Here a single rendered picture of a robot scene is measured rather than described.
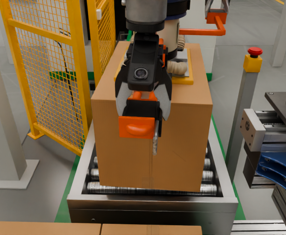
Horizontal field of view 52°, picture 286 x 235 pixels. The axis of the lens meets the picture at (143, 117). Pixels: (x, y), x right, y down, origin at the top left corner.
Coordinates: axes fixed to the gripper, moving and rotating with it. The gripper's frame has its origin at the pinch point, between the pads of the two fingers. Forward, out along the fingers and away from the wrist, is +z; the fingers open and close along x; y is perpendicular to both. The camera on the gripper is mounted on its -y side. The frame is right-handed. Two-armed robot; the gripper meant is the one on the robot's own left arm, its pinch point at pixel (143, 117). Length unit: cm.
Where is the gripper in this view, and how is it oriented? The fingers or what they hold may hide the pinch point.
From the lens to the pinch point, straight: 63.1
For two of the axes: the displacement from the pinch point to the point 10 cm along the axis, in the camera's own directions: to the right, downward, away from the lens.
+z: -0.1, 8.4, 5.4
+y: 0.9, -5.4, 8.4
